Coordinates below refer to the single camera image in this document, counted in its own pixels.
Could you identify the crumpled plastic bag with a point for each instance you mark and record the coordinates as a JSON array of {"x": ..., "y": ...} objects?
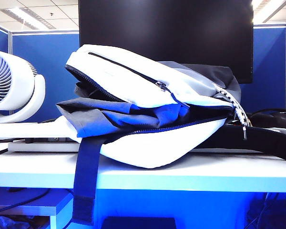
[{"x": 9, "y": 223}]

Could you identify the black monitor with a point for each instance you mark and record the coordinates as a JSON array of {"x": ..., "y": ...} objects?
[{"x": 157, "y": 28}]

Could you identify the silver partition post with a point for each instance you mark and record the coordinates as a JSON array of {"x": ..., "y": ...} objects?
[{"x": 10, "y": 40}]

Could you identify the gray metal bracket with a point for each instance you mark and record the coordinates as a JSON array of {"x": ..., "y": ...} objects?
[{"x": 43, "y": 139}]

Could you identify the gray clothes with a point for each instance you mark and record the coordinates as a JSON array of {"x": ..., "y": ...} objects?
[{"x": 109, "y": 117}]

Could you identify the white gray backpack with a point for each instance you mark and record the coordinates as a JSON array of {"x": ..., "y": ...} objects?
[{"x": 157, "y": 143}]

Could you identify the ceiling light panel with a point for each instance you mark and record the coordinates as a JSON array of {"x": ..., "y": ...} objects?
[
  {"x": 274, "y": 10},
  {"x": 28, "y": 17}
]

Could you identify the white desk fan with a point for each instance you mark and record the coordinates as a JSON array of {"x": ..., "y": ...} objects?
[{"x": 4, "y": 76}]

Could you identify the black box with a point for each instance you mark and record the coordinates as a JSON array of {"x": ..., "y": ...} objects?
[{"x": 138, "y": 224}]

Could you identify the white low shelf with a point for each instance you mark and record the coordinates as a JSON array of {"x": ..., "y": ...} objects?
[{"x": 26, "y": 207}]

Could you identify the white flat base board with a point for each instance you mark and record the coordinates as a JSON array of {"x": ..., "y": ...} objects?
[{"x": 38, "y": 146}]

